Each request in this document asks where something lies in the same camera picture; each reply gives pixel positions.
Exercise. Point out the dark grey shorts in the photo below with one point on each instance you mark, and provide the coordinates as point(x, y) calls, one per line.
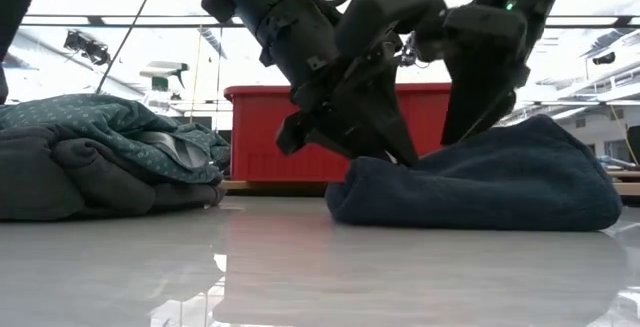
point(50, 182)

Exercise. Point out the green patterned shirt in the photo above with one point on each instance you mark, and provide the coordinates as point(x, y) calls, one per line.
point(100, 117)

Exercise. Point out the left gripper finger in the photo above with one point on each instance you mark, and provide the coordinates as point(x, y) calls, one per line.
point(375, 127)
point(295, 134)

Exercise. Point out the black ceiling camera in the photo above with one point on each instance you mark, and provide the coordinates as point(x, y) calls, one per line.
point(605, 58)
point(92, 49)

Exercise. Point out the overhead light bar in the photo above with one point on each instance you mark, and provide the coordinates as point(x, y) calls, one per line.
point(150, 20)

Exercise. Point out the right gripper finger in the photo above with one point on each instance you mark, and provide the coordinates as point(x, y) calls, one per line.
point(475, 107)

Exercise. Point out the clear spray bottle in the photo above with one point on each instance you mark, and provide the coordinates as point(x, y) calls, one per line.
point(160, 83)

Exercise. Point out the dark navy garment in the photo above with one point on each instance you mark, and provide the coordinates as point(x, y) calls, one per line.
point(475, 192)

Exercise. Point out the red plastic bin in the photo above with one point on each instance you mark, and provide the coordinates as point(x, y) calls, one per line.
point(255, 137)

